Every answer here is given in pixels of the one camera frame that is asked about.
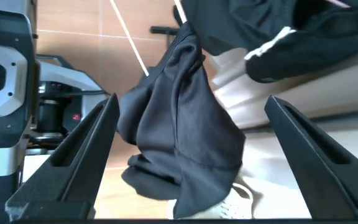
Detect beige curtain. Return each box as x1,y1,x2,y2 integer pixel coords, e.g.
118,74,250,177
209,40,358,219

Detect black clothes rack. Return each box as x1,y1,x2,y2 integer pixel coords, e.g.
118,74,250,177
150,26,358,133

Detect black shorts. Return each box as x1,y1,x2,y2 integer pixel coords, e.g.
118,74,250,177
178,0,358,83

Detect black garment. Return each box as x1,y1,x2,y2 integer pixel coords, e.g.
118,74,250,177
116,21,247,219

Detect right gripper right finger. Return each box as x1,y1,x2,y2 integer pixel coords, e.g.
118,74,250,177
264,95,358,219

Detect pink clothes hanger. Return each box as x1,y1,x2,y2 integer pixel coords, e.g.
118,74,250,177
109,0,188,77

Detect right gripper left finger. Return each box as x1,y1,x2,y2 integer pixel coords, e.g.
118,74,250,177
5,93,121,220

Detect white laundry basket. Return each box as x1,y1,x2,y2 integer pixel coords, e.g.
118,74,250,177
166,182,254,219

